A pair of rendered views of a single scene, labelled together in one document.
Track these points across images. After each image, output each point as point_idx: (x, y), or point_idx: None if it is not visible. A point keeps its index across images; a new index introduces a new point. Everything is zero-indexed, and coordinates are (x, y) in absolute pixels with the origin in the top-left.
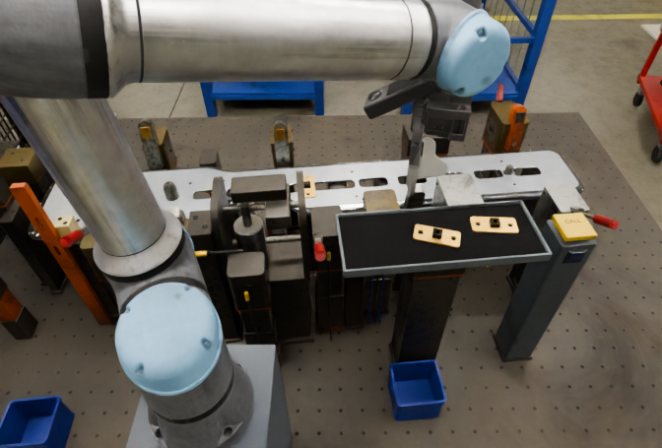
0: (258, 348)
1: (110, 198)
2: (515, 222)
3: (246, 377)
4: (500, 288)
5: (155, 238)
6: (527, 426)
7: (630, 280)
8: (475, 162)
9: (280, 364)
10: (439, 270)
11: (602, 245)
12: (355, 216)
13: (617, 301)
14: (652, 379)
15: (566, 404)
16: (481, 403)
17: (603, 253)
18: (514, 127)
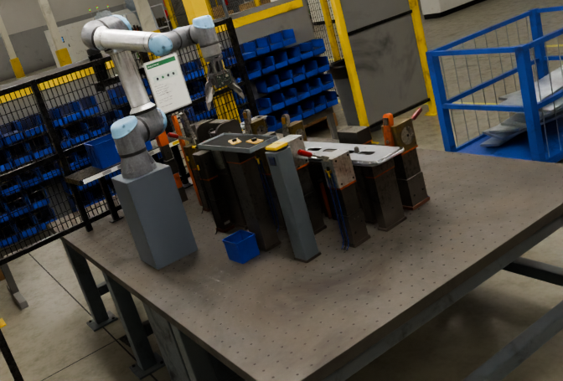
0: (166, 165)
1: (126, 86)
2: (260, 141)
3: (148, 163)
4: None
5: (138, 105)
6: (263, 279)
7: (421, 256)
8: (352, 146)
9: (224, 230)
10: (231, 157)
11: (441, 239)
12: (228, 134)
13: (392, 260)
14: (342, 289)
15: (290, 280)
16: (262, 266)
17: (433, 242)
18: (385, 129)
